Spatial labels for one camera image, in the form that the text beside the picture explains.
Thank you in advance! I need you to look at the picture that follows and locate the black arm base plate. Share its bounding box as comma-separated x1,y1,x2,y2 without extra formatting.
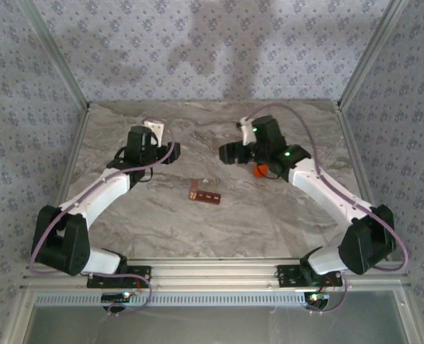
85,264,152,290
276,264,344,288

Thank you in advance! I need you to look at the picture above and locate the grey slotted cable duct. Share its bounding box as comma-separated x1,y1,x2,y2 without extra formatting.
34,290,308,307

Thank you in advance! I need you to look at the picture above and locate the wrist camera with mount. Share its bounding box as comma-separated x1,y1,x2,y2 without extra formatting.
143,120,166,148
236,119,256,146

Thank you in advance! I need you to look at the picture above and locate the aluminium side rail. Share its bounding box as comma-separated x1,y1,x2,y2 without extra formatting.
335,103,394,262
53,105,91,218

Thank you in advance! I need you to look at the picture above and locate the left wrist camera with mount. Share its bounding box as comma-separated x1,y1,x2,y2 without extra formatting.
143,120,166,148

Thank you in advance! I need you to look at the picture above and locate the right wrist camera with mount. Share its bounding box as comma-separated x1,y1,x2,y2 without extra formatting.
236,119,256,146

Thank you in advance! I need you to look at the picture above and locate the grey metal sheet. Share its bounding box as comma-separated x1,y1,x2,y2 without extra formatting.
21,304,413,344

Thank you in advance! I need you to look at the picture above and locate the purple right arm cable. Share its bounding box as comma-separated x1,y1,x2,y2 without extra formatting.
247,102,410,316

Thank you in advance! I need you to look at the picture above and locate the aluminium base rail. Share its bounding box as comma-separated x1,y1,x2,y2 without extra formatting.
20,258,410,292

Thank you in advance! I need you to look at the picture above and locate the small lit circuit board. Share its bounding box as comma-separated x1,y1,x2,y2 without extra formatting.
100,292,132,304
303,292,331,305

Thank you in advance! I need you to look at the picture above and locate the aluminium frame post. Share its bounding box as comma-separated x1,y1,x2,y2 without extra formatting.
336,0,410,108
17,0,91,110
394,288,424,344
1,292,37,344

